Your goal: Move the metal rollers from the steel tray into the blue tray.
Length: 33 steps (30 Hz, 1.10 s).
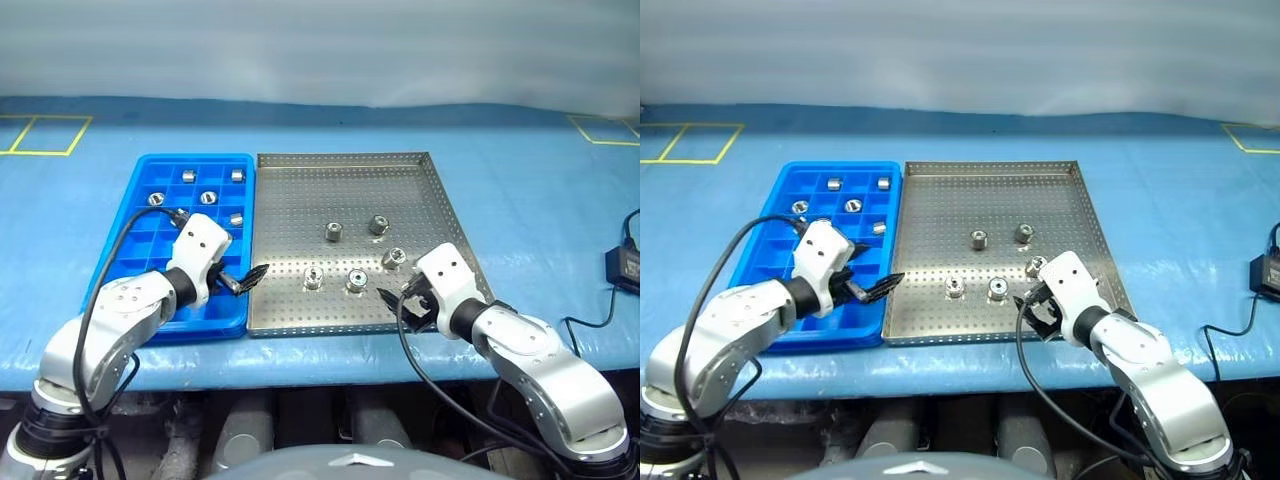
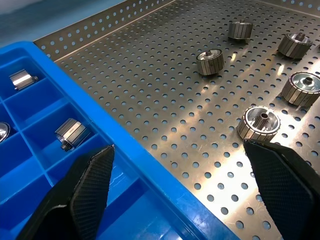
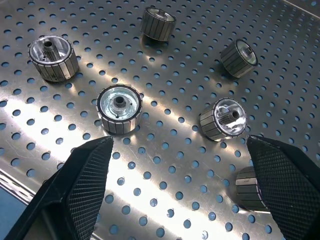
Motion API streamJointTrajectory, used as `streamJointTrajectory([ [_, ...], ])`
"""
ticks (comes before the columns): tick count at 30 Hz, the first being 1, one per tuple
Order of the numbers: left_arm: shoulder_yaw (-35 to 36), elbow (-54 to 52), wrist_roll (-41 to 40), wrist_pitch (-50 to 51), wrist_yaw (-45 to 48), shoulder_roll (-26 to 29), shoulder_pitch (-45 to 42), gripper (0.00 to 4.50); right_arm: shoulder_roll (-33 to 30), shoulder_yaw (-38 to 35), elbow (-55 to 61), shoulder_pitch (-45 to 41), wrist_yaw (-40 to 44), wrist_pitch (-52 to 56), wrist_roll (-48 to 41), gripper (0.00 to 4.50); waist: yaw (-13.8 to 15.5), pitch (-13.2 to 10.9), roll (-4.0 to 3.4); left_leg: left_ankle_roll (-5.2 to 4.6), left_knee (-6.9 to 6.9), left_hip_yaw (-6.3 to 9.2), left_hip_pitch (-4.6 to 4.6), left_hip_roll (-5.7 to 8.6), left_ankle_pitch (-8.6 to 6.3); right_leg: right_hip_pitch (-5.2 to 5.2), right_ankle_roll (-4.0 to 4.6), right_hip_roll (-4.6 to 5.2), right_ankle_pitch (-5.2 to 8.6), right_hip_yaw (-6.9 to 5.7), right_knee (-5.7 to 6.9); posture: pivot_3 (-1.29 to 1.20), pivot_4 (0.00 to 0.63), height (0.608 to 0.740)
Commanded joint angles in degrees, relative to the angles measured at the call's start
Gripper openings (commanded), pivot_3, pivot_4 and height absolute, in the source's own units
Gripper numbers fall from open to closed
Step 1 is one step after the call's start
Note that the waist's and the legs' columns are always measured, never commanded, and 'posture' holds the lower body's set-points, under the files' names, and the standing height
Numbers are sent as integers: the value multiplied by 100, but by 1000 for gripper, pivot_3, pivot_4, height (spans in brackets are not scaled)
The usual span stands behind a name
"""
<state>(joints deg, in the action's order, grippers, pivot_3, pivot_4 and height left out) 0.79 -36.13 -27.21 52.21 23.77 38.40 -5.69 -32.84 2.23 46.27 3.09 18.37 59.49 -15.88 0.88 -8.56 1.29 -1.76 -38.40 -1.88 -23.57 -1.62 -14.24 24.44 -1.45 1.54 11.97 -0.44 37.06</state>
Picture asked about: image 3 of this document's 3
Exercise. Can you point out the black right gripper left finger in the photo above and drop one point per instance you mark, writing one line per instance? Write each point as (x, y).
(85, 190)

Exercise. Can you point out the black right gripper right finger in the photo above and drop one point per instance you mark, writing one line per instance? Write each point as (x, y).
(287, 190)

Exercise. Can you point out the metal rotor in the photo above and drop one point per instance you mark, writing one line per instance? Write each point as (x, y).
(119, 112)
(157, 23)
(247, 190)
(237, 58)
(220, 122)
(52, 62)

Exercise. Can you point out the metal rotor top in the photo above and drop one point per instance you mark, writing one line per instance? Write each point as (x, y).
(157, 23)

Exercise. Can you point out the perforated metal tray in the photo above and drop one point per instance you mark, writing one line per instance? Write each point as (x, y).
(175, 148)

